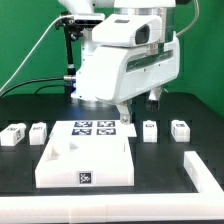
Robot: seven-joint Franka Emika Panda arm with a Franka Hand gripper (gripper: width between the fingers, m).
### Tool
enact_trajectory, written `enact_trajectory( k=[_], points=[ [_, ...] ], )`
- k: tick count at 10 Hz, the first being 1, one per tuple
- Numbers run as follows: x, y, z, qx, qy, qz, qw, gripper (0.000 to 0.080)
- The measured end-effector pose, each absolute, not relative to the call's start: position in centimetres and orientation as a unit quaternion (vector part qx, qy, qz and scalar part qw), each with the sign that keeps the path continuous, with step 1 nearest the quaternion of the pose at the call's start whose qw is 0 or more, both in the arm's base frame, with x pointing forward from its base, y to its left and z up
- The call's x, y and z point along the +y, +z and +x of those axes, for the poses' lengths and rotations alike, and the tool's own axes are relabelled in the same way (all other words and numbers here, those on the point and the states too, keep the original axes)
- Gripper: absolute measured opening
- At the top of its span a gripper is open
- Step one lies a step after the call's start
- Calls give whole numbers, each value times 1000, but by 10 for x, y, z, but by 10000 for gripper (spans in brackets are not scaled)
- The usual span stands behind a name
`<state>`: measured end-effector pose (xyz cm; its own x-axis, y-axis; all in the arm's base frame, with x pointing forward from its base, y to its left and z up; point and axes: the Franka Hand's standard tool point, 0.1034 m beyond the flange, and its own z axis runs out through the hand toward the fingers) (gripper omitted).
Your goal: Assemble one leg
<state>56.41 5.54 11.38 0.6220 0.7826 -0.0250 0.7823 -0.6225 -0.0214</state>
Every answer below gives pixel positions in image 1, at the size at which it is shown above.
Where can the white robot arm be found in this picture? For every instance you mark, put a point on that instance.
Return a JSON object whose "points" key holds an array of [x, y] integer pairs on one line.
{"points": [[163, 8]]}

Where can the white marker base plate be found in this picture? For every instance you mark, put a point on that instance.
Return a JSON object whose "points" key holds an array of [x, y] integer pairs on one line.
{"points": [[93, 128]]}

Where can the white square table top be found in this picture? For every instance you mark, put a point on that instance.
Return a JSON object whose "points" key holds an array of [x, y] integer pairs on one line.
{"points": [[85, 161]]}

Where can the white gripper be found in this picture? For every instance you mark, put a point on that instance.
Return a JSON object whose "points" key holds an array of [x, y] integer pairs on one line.
{"points": [[113, 75]]}

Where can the black camera on stand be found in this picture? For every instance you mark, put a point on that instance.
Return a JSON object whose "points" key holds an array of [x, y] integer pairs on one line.
{"points": [[73, 36]]}

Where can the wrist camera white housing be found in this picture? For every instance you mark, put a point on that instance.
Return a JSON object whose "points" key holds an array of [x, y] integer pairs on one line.
{"points": [[132, 31]]}

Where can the white L-shaped obstacle fence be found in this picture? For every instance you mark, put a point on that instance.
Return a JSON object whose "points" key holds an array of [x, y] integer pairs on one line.
{"points": [[207, 203]]}

